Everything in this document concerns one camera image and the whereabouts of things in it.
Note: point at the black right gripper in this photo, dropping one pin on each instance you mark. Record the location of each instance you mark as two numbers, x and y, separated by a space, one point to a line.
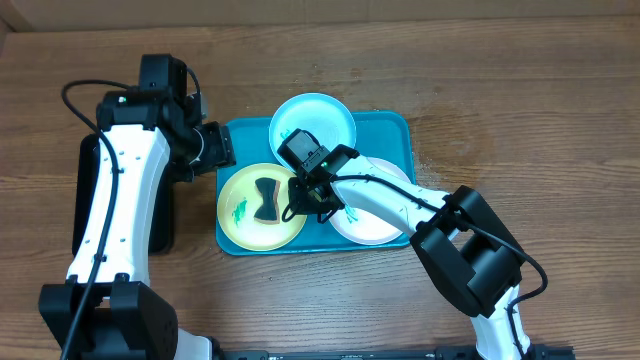
306 203

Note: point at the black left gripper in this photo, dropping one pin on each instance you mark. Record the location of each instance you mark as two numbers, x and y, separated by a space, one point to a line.
218 152

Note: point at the brown bow-shaped sponge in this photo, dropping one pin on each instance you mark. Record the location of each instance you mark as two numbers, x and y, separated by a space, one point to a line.
268 211

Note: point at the yellow-green plate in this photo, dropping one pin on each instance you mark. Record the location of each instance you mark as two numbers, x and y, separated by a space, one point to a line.
238 200

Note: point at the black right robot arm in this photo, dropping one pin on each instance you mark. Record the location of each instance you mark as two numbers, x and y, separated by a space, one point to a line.
470 256

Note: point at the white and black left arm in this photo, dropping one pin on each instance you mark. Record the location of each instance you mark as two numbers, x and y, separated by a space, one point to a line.
106 308

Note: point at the teal plastic serving tray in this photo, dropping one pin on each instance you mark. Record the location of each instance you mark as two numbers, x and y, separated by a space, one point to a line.
379 134

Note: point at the black plastic tray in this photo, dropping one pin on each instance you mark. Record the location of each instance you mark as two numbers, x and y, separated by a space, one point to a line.
162 229

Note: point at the white plate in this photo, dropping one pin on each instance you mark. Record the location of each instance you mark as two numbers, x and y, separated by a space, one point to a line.
362 227

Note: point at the light blue plate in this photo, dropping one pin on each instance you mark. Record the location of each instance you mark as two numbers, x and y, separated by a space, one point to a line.
325 117

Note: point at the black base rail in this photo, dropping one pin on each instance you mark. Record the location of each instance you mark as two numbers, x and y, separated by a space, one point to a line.
400 354

